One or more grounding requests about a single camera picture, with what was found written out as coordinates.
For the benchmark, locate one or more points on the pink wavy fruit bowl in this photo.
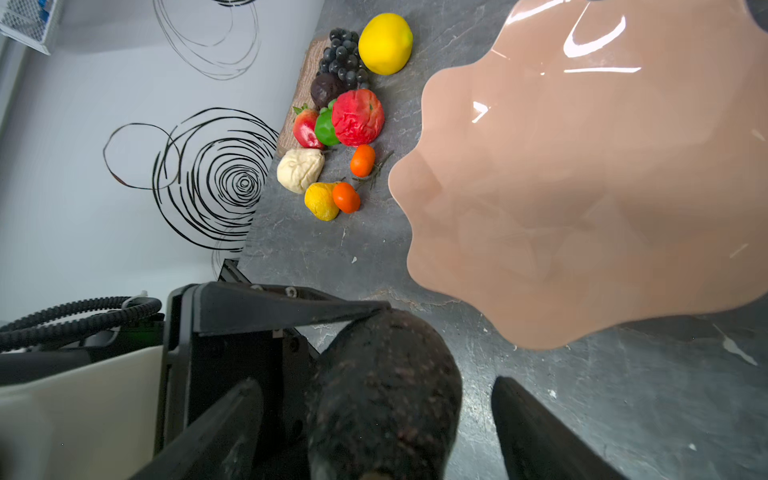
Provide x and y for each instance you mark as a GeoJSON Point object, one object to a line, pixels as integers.
{"type": "Point", "coordinates": [603, 162]}

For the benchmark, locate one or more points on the brown woven mat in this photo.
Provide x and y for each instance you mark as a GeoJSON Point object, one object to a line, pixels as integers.
{"type": "Point", "coordinates": [301, 95]}

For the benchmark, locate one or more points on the orange tangerine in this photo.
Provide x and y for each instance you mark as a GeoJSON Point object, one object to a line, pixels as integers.
{"type": "Point", "coordinates": [346, 198]}
{"type": "Point", "coordinates": [363, 161]}

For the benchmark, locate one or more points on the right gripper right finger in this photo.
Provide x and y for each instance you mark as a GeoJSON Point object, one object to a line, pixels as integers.
{"type": "Point", "coordinates": [535, 444]}

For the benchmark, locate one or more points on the small yellow fruit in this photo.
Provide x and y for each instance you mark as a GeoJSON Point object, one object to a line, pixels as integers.
{"type": "Point", "coordinates": [319, 200]}

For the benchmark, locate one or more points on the yellow lemon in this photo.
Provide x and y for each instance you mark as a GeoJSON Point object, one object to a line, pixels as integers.
{"type": "Point", "coordinates": [386, 44]}

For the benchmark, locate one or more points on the dark brown mangosteen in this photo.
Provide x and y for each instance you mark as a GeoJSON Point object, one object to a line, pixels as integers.
{"type": "Point", "coordinates": [325, 88]}

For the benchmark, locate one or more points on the red green apple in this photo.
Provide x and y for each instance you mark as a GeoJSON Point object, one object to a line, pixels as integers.
{"type": "Point", "coordinates": [304, 127]}

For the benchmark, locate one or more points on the orange tangerine lower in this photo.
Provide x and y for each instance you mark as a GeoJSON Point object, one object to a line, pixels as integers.
{"type": "Point", "coordinates": [346, 198]}

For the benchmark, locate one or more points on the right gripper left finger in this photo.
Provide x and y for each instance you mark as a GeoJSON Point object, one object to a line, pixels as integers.
{"type": "Point", "coordinates": [220, 444]}

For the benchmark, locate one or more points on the white wire shelf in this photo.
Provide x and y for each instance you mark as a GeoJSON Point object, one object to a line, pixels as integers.
{"type": "Point", "coordinates": [33, 23]}

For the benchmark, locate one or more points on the green lime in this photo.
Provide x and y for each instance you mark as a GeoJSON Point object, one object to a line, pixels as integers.
{"type": "Point", "coordinates": [324, 128]}

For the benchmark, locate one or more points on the dark grape bunch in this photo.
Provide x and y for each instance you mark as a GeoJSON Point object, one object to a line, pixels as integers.
{"type": "Point", "coordinates": [343, 59]}

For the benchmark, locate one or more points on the red crinkled fruit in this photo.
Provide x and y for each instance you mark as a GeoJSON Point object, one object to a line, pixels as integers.
{"type": "Point", "coordinates": [358, 117]}

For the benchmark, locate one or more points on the dark avocado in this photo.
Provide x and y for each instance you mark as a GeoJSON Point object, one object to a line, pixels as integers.
{"type": "Point", "coordinates": [384, 401]}

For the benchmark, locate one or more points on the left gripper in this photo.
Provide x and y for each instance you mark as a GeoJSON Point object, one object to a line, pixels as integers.
{"type": "Point", "coordinates": [218, 334]}

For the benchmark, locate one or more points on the orange tangerine upper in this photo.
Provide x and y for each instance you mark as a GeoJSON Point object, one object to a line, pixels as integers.
{"type": "Point", "coordinates": [363, 161]}

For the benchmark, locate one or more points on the beige pale fruit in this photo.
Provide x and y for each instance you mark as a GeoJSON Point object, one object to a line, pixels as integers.
{"type": "Point", "coordinates": [299, 168]}

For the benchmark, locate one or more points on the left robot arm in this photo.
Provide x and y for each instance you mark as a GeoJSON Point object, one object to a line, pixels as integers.
{"type": "Point", "coordinates": [80, 388]}

